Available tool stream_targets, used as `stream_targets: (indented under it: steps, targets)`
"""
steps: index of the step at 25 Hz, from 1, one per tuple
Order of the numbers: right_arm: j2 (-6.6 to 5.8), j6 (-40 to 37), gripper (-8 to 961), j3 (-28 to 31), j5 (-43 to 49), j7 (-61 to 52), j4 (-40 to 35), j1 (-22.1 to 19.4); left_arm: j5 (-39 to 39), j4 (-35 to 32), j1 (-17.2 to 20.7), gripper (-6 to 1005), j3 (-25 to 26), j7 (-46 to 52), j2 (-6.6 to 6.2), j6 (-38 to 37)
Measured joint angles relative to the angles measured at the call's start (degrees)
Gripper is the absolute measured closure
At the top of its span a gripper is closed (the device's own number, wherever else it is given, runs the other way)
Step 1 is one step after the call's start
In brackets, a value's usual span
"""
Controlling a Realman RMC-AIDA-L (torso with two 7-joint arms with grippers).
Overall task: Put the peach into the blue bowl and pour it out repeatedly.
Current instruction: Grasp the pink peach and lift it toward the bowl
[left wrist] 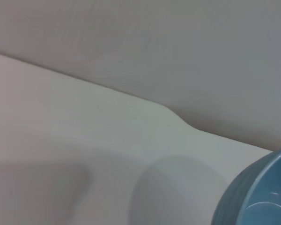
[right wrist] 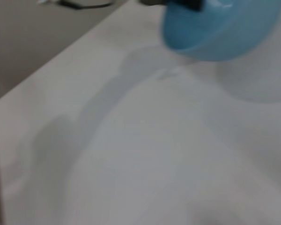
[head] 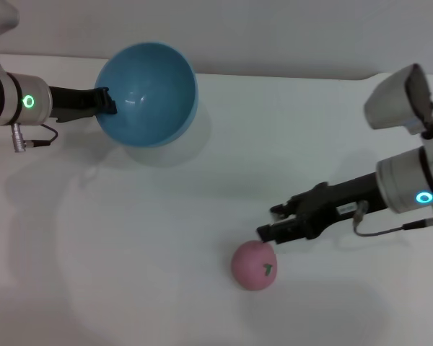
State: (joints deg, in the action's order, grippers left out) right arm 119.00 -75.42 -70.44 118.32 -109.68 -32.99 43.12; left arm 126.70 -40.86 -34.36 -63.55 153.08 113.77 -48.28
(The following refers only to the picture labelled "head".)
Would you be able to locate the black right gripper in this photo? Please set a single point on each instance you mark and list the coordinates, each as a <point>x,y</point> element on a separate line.
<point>332,209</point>

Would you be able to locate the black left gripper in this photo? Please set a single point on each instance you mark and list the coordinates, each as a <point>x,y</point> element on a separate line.
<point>74,104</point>

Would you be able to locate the blue bowl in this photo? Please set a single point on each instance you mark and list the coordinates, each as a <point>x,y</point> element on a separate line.
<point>151,97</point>

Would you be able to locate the pink toy peach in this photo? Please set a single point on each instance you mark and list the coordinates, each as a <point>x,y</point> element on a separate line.
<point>252,268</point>

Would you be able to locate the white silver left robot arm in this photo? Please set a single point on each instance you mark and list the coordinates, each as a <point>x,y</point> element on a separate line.
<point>11,102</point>

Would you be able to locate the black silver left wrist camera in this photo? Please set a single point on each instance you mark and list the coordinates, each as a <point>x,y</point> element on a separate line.
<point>0,18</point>

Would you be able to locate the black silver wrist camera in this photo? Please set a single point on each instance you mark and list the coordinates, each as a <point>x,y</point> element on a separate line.
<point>0,18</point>
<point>400,101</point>

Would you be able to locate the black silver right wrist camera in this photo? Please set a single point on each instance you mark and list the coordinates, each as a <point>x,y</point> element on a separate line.
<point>400,101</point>

